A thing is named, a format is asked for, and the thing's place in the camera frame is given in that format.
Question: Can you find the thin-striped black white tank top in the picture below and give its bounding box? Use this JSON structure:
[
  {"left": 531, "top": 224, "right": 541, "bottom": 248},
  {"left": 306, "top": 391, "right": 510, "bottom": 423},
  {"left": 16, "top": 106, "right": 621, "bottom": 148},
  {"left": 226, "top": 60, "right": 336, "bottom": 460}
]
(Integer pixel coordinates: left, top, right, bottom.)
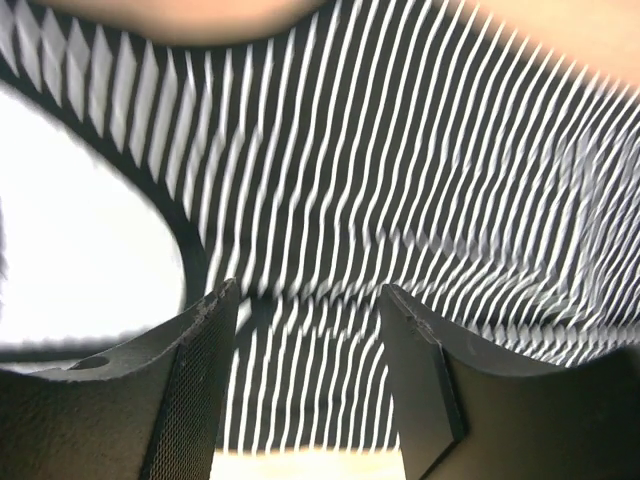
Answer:
[{"left": 1, "top": 1, "right": 639, "bottom": 453}]

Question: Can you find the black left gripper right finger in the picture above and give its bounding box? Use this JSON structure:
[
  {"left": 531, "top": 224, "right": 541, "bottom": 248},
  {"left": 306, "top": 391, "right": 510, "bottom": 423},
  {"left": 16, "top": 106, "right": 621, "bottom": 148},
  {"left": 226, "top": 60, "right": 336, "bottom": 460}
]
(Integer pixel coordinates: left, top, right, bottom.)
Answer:
[{"left": 378, "top": 285, "right": 639, "bottom": 479}]

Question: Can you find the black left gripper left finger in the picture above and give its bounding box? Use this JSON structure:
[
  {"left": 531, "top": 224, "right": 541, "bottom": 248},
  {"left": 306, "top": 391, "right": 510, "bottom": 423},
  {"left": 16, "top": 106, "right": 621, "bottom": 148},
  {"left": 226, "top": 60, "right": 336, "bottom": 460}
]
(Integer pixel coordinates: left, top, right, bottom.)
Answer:
[{"left": 1, "top": 280, "right": 239, "bottom": 479}]

